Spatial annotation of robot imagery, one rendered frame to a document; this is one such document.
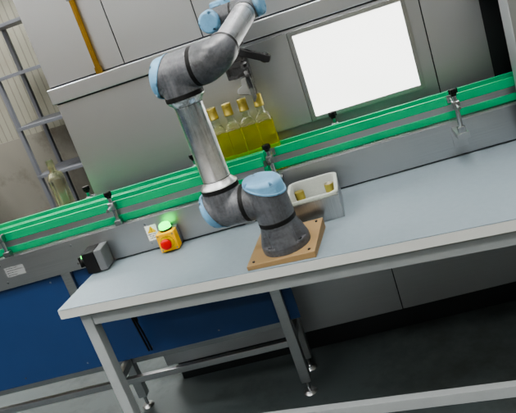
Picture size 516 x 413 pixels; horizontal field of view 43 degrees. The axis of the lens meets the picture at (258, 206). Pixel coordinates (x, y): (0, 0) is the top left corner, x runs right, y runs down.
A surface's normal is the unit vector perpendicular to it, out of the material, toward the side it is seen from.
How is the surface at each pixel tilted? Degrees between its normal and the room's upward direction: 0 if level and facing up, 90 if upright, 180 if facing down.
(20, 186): 90
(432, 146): 90
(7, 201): 90
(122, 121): 90
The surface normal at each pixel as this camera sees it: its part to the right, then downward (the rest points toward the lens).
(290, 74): -0.08, 0.34
